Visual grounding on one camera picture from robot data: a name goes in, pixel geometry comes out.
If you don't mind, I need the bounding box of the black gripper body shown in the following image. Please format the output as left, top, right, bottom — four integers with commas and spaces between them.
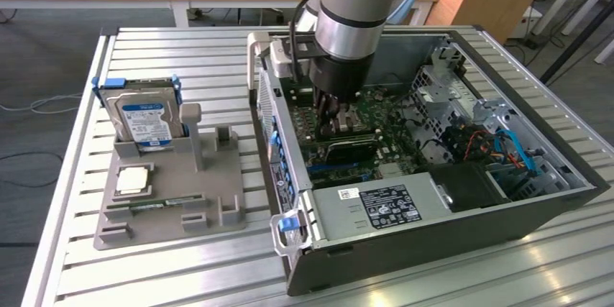
308, 54, 373, 101

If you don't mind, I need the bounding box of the green graphics card black fan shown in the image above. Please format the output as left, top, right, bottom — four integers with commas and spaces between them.
322, 137, 380, 167

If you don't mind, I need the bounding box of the metal CPU socket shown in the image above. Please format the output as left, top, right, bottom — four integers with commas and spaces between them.
316, 104, 373, 134

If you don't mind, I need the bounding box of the green motherboard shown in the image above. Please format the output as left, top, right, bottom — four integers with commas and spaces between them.
285, 82, 432, 192

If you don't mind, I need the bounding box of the short black expansion slot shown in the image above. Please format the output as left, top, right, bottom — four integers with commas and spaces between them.
310, 173, 368, 185

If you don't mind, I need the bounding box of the silver chipset heatsink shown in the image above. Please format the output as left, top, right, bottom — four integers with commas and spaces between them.
383, 162, 411, 179

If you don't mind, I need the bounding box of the metal disk bay cage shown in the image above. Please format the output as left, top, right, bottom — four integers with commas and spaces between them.
411, 39, 485, 137

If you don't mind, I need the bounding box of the grey power supply unit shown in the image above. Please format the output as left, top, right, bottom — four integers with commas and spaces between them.
305, 172, 452, 242

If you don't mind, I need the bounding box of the grey parts rack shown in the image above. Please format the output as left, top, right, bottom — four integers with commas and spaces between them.
93, 101, 248, 252

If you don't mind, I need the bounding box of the blue case latch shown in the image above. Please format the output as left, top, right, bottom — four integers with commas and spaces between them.
276, 214, 298, 233

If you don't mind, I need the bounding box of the black fan shroud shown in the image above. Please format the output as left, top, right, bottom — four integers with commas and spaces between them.
428, 162, 509, 214

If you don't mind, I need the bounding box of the hard disk blue carrier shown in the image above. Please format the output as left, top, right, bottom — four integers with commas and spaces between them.
90, 74, 186, 150

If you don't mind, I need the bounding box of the white box red dot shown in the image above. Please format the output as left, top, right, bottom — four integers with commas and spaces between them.
520, 6, 545, 40

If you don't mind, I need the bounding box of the dark open PC case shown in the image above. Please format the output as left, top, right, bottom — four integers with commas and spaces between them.
246, 26, 611, 297

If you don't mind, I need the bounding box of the silver spare CPU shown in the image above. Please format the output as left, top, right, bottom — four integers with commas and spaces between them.
116, 167, 150, 195

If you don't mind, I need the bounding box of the green spare RAM stick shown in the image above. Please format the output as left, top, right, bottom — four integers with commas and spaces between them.
105, 195, 202, 212

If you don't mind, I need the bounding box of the black table leg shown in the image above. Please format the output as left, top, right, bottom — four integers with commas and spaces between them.
539, 0, 614, 85

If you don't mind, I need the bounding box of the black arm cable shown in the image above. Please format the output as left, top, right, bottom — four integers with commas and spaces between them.
286, 0, 328, 82

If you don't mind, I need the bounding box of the coloured power wire bundle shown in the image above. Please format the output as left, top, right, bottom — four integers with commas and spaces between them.
467, 129, 527, 170

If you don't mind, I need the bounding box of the blue disk wire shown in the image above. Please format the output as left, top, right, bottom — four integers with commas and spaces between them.
492, 127, 540, 180

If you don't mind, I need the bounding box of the white floor cable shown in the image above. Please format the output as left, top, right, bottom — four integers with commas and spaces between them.
0, 93, 84, 114

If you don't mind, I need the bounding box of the white table frame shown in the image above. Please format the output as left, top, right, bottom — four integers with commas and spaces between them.
529, 0, 614, 65

